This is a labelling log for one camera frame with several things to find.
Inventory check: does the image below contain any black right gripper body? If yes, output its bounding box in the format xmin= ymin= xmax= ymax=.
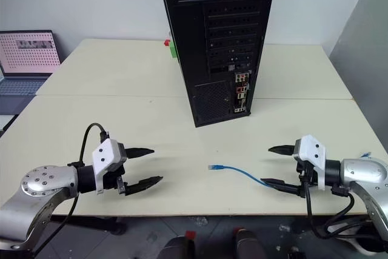
xmin=295 ymin=157 xmax=319 ymax=198

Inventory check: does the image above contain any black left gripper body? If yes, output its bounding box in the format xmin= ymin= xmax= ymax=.
xmin=102 ymin=143 xmax=129 ymax=196

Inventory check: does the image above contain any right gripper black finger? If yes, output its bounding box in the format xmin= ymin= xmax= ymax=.
xmin=267 ymin=144 xmax=295 ymax=157
xmin=260 ymin=177 xmax=303 ymax=197

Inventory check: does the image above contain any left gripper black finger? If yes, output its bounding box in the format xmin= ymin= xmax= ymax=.
xmin=124 ymin=147 xmax=155 ymax=160
xmin=124 ymin=175 xmax=164 ymax=197

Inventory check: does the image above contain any dark rounded shape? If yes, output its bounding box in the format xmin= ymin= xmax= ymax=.
xmin=232 ymin=226 xmax=268 ymax=259
xmin=157 ymin=230 xmax=198 ymax=259

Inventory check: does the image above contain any black computer tower case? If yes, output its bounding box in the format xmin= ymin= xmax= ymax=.
xmin=155 ymin=0 xmax=279 ymax=129

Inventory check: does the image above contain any green block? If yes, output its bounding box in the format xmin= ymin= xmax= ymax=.
xmin=169 ymin=40 xmax=180 ymax=59

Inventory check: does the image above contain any grey partition panel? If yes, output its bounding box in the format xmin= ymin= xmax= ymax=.
xmin=329 ymin=0 xmax=388 ymax=163

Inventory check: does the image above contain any open laptop with pink screen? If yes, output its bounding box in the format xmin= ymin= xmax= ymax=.
xmin=0 ymin=30 xmax=63 ymax=115

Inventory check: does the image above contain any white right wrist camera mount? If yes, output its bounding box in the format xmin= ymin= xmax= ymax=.
xmin=292 ymin=133 xmax=327 ymax=190

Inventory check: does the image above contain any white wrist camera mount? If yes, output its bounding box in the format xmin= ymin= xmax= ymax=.
xmin=92 ymin=138 xmax=126 ymax=195
xmin=292 ymin=133 xmax=327 ymax=190

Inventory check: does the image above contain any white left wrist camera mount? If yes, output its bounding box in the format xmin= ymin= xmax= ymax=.
xmin=92 ymin=138 xmax=126 ymax=195

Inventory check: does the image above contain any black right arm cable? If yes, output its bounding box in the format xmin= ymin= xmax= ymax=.
xmin=304 ymin=182 xmax=377 ymax=240

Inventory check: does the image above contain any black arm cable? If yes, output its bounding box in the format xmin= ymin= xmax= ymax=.
xmin=32 ymin=123 xmax=110 ymax=258
xmin=304 ymin=182 xmax=377 ymax=240

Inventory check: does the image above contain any blue ethernet cable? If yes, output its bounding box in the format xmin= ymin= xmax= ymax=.
xmin=207 ymin=150 xmax=373 ymax=188

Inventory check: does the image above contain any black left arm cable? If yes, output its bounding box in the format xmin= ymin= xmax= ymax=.
xmin=32 ymin=123 xmax=110 ymax=258

